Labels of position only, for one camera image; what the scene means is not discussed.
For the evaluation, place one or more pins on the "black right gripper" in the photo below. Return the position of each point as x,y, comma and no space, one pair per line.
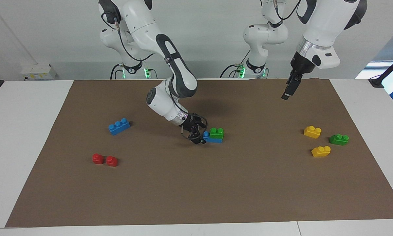
190,125

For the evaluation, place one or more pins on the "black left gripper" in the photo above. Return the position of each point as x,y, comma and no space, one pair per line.
303,65

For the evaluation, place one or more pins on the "blue three-stud block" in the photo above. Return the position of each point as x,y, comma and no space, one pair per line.
214,140
119,127

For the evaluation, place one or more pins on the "green two-stud block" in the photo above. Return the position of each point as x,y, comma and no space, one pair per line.
216,133
339,140

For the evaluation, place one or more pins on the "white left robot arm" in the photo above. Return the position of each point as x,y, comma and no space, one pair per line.
324,26

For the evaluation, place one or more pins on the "yellow two-stud block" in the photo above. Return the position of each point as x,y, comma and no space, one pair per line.
321,151
312,132

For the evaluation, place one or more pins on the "red one-stud block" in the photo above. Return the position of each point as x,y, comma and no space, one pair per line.
98,159
111,161

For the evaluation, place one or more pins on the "brown paper mat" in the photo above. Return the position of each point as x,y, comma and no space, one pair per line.
196,190

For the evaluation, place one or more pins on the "black slanted stand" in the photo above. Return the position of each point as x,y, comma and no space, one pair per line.
388,70

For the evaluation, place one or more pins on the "white wall socket box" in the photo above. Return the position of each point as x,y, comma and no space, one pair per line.
38,72

